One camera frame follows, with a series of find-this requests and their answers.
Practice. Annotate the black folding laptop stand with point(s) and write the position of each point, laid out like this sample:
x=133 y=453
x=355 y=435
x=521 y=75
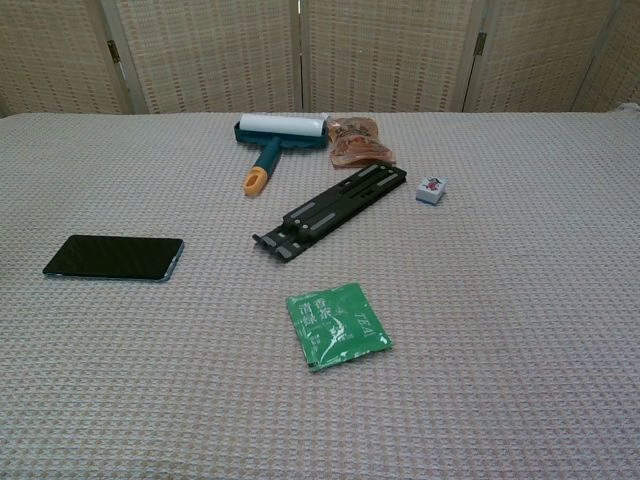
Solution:
x=334 y=202

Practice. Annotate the orange snack packet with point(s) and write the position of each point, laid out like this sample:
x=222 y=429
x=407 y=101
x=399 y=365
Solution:
x=357 y=142

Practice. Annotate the white mahjong tile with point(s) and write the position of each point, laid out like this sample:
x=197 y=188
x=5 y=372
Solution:
x=430 y=189

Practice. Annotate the pink waffle-weave tablecloth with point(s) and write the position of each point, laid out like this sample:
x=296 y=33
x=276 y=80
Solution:
x=150 y=375

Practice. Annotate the black smartphone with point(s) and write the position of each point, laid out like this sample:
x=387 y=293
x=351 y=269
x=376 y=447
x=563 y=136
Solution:
x=112 y=256

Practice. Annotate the green tea bag packet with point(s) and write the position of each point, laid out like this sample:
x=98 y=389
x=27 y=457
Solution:
x=337 y=325

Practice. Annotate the woven folding screen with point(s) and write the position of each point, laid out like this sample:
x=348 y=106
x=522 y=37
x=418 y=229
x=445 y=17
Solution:
x=320 y=52

